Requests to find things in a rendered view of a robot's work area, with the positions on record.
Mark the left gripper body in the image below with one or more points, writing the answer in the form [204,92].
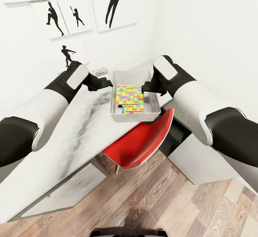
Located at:
[99,84]

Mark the jigsaw puzzle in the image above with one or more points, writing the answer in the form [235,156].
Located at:
[126,95]
[136,107]

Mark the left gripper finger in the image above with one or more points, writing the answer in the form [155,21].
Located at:
[109,83]

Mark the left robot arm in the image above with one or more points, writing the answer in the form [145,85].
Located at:
[29,127]

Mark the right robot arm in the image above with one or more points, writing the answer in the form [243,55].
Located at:
[213,120]

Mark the board game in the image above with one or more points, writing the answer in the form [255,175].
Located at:
[138,87]
[127,111]

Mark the toy box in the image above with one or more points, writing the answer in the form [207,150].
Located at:
[150,100]

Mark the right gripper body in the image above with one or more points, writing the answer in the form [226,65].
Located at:
[152,88]

